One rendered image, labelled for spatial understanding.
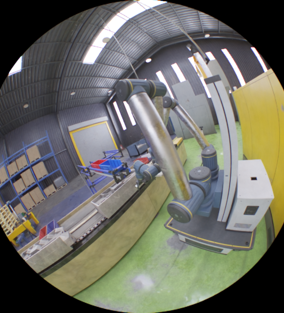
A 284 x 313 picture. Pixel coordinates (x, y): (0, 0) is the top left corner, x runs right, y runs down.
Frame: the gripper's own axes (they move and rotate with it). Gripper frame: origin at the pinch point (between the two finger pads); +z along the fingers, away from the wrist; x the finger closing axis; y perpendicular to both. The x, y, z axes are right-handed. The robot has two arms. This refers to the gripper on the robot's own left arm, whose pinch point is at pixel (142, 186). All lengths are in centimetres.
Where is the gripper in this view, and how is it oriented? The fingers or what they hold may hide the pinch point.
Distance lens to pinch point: 128.6
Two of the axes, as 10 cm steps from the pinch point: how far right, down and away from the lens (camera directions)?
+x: -6.8, 4.7, -5.6
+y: -7.3, -3.3, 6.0
